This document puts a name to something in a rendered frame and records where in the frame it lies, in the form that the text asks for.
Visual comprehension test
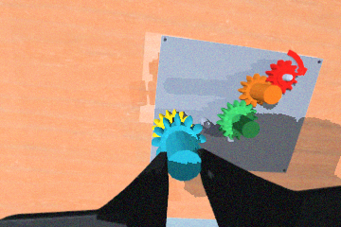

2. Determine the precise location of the green gear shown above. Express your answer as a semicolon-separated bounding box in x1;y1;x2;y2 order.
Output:
216;99;260;140

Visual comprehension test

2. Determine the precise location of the orange gear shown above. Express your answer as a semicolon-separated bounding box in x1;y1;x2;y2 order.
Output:
237;74;282;107

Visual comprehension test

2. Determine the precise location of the yellow gear with black stripe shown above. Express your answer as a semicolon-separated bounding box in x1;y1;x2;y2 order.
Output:
152;109;187;137

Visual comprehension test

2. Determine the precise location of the teal gear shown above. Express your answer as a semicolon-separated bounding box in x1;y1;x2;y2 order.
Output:
152;113;206;182

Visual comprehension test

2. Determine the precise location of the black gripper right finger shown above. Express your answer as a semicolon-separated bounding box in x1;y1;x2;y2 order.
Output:
197;148;341;227

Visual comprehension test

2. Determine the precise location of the red curved arrow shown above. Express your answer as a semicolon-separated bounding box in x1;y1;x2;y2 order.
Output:
287;50;308;76

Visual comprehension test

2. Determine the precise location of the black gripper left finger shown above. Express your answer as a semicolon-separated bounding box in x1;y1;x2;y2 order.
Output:
0;151;169;227

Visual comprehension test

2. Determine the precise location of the red gear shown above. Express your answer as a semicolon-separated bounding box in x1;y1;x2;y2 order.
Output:
264;60;299;93

